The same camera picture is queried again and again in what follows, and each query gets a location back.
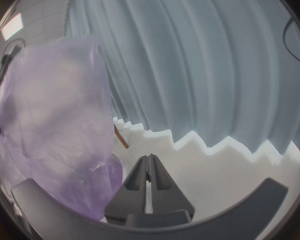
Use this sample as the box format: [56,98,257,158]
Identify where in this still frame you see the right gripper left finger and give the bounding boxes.
[104,155,149,222]

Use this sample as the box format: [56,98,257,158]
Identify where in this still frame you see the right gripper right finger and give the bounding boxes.
[149,154,195,221]

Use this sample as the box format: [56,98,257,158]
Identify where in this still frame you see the purple plastic bag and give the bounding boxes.
[0,35,123,222]

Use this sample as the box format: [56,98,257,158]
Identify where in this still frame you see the wooden chair white cushions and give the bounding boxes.
[113,123,129,149]

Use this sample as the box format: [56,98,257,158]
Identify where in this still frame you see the pale blue curtain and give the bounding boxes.
[64,0,300,157]

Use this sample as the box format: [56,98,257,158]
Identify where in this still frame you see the black cable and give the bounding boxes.
[283,18,300,68]

